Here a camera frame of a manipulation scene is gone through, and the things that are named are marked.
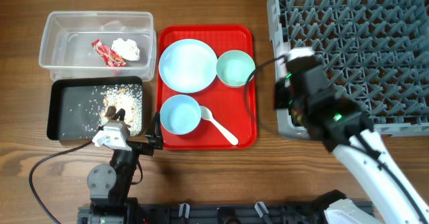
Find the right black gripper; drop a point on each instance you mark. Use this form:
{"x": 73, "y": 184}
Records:
{"x": 279, "y": 92}

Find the red plastic tray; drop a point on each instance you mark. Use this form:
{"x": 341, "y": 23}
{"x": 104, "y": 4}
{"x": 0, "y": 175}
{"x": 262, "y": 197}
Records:
{"x": 228, "y": 105}

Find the red strawberry snack wrapper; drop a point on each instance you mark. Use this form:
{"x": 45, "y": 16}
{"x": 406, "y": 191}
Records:
{"x": 110, "y": 57}

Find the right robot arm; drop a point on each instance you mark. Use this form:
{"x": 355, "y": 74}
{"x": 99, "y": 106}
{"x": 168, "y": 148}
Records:
{"x": 347, "y": 132}

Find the rice food leftovers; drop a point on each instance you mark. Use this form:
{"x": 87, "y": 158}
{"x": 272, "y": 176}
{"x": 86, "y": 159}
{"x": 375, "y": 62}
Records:
{"x": 124, "y": 106}

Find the white napkin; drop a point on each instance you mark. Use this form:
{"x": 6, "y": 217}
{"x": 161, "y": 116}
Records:
{"x": 128, "y": 49}

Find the grey dishwasher rack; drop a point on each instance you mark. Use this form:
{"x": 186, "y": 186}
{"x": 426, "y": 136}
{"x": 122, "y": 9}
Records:
{"x": 374, "y": 52}

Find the light blue bowl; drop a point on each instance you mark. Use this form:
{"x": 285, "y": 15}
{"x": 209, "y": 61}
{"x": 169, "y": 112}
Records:
{"x": 180, "y": 114}

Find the clear plastic bin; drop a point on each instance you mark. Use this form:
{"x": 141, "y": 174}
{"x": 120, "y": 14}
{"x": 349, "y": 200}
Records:
{"x": 66, "y": 47}

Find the black tray bin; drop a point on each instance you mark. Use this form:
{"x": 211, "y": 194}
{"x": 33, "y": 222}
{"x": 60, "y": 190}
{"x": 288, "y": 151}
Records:
{"x": 56, "y": 97}

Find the mint green bowl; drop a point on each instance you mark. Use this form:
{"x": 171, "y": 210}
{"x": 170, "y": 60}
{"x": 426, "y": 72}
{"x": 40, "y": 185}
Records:
{"x": 234, "y": 68}

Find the white plastic spoon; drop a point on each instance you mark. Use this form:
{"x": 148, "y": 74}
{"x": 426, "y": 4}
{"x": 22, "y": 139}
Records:
{"x": 206, "y": 114}

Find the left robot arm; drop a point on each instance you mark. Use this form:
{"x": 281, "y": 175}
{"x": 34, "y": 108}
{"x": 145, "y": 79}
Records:
{"x": 109, "y": 184}

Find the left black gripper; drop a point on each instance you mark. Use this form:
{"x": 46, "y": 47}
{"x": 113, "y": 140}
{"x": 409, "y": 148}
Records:
{"x": 154, "y": 137}

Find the light blue plate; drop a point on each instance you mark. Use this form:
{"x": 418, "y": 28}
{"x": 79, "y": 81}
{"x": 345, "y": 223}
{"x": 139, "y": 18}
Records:
{"x": 188, "y": 66}

